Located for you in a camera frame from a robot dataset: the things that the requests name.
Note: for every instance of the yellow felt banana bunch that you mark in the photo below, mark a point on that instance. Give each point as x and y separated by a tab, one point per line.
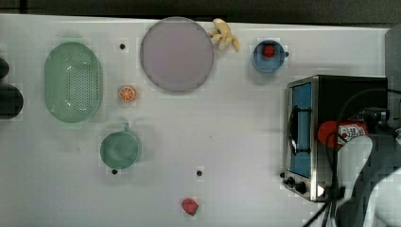
222	35

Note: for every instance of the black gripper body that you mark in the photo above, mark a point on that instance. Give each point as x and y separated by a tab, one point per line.
374	118

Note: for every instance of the red strawberry in bowl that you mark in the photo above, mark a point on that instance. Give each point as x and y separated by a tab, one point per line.
269	51

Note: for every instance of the silver toaster oven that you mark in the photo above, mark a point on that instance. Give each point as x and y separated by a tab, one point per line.
312	102

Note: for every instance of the red felt ketchup bottle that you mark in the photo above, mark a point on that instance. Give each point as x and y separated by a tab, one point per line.
330	134

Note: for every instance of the red felt strawberry on table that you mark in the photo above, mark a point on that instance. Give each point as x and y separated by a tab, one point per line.
190	207

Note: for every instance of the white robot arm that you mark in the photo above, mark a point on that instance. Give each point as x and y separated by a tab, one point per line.
370	174

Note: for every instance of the orange slice toy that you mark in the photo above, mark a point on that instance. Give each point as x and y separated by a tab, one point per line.
127	94

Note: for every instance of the blue bowl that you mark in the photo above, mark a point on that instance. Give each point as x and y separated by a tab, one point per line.
268	65

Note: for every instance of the black pot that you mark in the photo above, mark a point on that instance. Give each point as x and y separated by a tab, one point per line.
11	101

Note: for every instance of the green mug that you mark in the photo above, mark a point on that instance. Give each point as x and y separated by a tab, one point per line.
120	149

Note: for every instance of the lilac round plate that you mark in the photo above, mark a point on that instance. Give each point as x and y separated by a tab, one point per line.
177	55

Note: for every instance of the green perforated colander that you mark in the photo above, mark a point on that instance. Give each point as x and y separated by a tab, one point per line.
73	82

